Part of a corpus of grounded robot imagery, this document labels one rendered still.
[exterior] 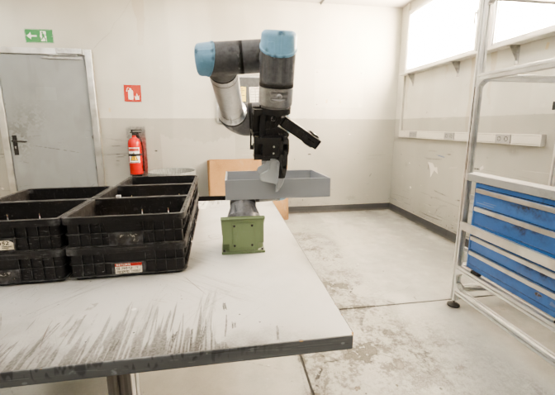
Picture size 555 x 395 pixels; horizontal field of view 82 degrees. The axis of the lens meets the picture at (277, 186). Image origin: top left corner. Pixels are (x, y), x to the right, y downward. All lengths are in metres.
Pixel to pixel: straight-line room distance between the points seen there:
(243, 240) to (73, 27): 3.89
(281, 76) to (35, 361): 0.85
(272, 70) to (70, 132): 4.15
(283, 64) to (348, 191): 4.16
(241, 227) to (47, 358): 0.74
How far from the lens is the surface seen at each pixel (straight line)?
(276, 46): 0.69
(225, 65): 0.79
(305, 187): 0.83
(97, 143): 4.59
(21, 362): 1.03
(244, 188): 0.81
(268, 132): 0.74
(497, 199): 2.25
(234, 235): 1.37
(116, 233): 1.26
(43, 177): 4.91
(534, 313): 2.18
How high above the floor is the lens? 1.23
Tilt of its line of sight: 11 degrees down
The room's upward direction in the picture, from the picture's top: straight up
